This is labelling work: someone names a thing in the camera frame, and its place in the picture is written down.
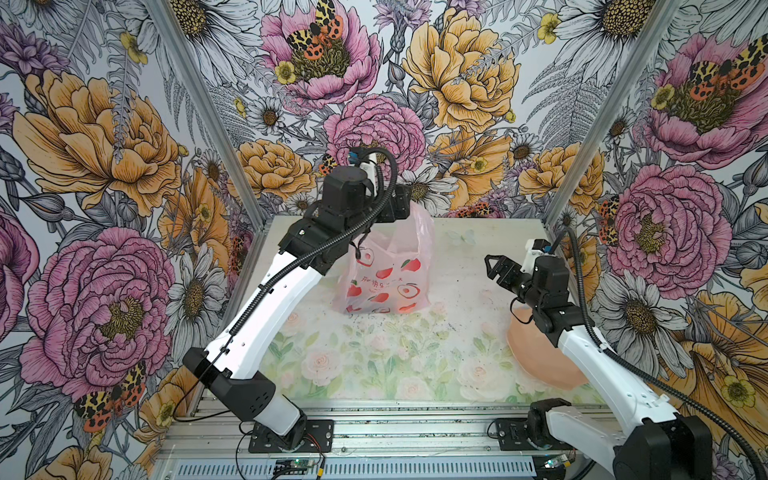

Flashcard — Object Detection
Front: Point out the aluminium corner post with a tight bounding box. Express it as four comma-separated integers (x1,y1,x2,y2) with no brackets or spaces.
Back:
543,1,681,227
147,1,266,233

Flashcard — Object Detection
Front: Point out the pink printed plastic bag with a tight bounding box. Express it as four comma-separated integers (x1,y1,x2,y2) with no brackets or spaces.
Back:
332,202,435,315

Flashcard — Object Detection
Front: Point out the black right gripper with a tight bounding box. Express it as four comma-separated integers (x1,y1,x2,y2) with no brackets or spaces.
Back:
484,255,544,310

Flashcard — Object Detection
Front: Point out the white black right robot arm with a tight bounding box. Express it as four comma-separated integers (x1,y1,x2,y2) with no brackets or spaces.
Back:
484,239,713,479

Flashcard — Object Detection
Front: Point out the pink round plate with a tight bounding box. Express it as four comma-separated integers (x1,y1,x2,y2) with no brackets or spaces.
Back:
506,305,588,390

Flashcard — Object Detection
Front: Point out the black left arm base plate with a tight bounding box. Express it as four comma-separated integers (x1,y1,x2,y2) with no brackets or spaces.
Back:
248,419,335,454

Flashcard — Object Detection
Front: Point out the green circuit board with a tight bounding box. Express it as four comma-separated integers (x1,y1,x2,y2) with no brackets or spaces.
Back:
272,459,325,479

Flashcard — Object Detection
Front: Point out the aluminium left corner post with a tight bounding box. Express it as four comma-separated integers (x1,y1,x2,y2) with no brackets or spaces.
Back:
147,1,266,233

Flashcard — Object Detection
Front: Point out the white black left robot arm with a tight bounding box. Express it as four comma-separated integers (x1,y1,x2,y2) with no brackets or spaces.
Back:
182,166,411,449

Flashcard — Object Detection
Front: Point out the aluminium front rail frame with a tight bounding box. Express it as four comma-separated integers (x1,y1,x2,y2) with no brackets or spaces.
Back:
151,400,610,479

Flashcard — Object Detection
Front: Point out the aluminium right corner post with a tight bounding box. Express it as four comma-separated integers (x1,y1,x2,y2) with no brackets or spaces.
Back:
543,1,681,227

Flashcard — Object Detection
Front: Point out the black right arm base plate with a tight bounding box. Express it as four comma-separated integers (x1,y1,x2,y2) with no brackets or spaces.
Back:
491,418,551,452

